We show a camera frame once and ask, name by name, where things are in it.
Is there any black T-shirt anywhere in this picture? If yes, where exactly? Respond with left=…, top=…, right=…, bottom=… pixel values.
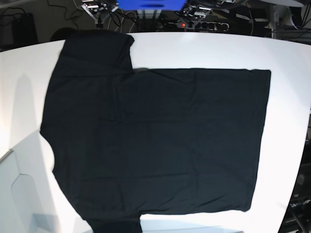
left=40, top=31, right=271, bottom=233

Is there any blue box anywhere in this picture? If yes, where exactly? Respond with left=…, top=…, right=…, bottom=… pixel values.
left=117, top=0, right=186, bottom=11

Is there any black power strip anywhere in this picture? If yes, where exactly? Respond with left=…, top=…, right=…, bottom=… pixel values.
left=170, top=21, right=229, bottom=33

